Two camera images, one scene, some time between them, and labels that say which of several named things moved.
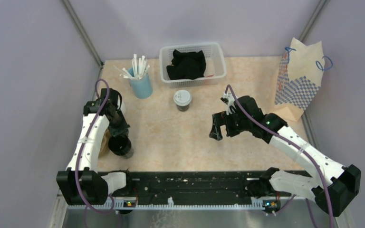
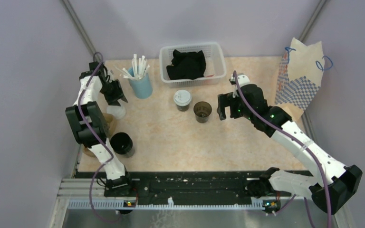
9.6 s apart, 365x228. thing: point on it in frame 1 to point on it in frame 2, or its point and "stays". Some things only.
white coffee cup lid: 182,98 stays
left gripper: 122,128 to 112,99
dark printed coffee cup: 183,108 stays
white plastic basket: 215,66 stays
